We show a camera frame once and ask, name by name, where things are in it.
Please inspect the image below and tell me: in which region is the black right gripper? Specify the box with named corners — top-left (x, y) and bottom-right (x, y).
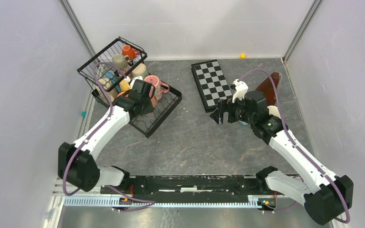
top-left (210, 93), bottom-right (255, 125)

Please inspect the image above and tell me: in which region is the pink floral mug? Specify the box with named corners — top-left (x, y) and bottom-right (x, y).
top-left (144, 75), bottom-right (170, 101)

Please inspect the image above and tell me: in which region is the salmon pink mug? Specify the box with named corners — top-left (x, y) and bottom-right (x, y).
top-left (150, 96), bottom-right (157, 112)

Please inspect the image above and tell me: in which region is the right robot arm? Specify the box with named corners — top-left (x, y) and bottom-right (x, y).
top-left (210, 91), bottom-right (354, 225)

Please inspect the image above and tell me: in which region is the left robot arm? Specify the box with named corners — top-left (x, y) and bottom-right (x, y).
top-left (58, 79), bottom-right (155, 194)

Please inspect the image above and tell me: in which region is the black dish rack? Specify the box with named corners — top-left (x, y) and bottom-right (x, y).
top-left (94, 80), bottom-right (182, 138)

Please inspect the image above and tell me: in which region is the cream mug in rack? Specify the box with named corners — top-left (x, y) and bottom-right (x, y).
top-left (96, 78), bottom-right (118, 104)

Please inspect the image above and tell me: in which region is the black white chessboard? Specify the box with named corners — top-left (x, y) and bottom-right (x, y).
top-left (191, 59), bottom-right (233, 113)

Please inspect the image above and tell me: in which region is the brown wedge object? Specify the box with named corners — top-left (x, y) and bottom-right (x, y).
top-left (256, 72), bottom-right (281, 106)

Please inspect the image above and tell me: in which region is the tan tall cup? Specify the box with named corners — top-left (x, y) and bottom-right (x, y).
top-left (132, 63), bottom-right (149, 80)

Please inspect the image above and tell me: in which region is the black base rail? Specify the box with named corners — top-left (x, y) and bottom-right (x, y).
top-left (117, 175), bottom-right (282, 204)

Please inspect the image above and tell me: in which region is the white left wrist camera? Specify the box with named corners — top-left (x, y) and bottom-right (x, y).
top-left (130, 76), bottom-right (143, 89)

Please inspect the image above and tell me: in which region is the black wire basket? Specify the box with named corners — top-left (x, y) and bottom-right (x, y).
top-left (77, 37), bottom-right (147, 91)

